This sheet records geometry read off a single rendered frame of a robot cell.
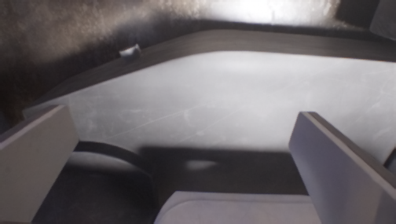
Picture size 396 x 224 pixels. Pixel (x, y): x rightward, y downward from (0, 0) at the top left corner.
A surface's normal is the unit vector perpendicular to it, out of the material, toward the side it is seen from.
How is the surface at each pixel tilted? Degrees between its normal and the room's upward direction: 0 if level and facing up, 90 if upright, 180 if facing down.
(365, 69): 0
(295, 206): 90
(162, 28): 0
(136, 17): 0
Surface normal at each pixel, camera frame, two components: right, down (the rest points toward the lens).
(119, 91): -0.02, 0.51
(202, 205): 0.04, -0.86
